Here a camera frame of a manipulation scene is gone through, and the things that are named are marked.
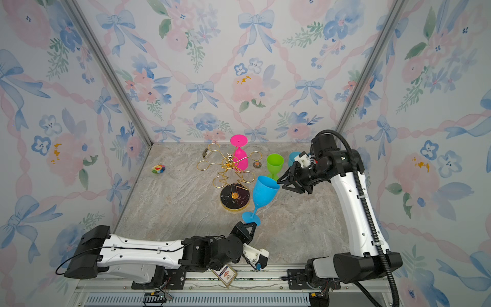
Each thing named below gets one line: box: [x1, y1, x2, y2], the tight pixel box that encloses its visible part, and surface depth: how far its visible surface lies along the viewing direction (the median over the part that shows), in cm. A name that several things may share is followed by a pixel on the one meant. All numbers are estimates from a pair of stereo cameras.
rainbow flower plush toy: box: [151, 164, 166, 174], surface depth 109 cm
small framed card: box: [211, 264, 238, 289], surface depth 75 cm
